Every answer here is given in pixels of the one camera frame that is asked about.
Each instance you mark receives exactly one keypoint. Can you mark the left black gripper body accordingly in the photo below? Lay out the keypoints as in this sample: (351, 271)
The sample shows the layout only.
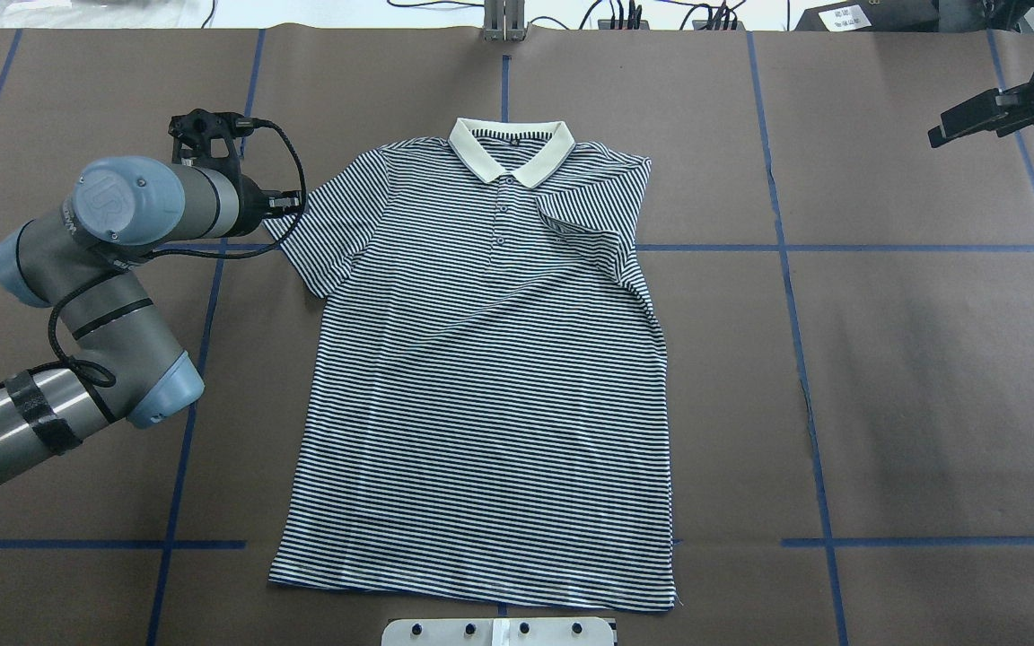
(253, 203)

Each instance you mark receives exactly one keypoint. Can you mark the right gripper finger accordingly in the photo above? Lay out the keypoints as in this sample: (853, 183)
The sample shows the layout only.
(977, 114)

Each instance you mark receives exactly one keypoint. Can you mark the navy white striped polo shirt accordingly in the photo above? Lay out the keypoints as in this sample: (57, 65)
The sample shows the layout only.
(487, 418)

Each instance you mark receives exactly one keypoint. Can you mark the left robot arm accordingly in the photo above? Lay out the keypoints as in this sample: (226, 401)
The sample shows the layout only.
(115, 356)

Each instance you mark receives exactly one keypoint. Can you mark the black box with label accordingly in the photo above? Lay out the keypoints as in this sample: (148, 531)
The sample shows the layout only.
(886, 16)

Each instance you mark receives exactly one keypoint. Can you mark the black power strip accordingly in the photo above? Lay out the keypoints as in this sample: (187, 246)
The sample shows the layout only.
(628, 23)

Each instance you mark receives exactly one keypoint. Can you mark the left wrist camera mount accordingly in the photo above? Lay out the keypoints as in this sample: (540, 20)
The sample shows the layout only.
(207, 140)

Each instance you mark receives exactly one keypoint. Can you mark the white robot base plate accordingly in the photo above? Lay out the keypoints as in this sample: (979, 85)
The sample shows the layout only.
(557, 630)

